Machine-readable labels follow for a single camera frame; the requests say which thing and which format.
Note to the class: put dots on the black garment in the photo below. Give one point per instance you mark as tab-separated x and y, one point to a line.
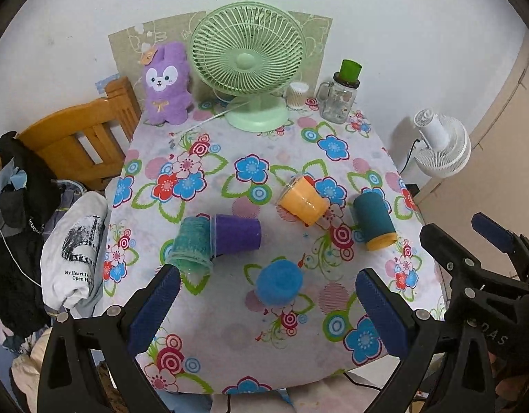
32	189

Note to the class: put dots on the green desk fan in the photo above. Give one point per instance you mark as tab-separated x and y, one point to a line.
247	60

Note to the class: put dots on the cotton swab jar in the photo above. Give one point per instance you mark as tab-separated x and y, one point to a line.
297	94

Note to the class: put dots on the white floor fan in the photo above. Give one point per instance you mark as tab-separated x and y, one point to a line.
445	146

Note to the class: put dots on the white printed t-shirt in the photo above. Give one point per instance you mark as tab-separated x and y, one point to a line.
71	275

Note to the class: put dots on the beige cloth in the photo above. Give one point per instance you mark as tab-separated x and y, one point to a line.
26	374

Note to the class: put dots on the grey plaid garment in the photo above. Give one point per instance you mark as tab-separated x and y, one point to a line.
64	206

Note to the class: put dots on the blue cup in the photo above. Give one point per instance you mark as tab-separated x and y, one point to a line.
277	282

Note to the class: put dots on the glass mug with green lid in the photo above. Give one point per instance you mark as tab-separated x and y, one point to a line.
335	99

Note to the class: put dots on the teal glitter cup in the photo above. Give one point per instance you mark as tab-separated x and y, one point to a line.
189	241

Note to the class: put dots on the purple plush toy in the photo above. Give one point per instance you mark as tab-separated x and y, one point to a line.
165	94

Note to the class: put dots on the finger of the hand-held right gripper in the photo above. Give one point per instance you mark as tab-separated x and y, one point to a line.
440	245
492	232

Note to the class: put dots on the dark teal cup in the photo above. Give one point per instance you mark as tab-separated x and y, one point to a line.
372	219

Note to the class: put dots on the orange cup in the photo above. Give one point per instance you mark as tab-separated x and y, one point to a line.
303	202

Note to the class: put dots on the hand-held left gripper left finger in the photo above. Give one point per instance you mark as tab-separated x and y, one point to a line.
155	305

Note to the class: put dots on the wooden chair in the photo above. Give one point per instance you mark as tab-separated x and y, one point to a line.
75	137

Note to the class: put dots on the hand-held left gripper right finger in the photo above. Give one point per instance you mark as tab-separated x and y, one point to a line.
382	314

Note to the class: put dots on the small black box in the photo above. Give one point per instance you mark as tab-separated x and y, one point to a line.
412	189

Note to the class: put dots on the purple cup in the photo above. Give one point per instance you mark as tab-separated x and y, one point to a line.
238	234

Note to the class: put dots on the floral tablecloth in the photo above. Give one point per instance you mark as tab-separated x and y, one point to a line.
247	344

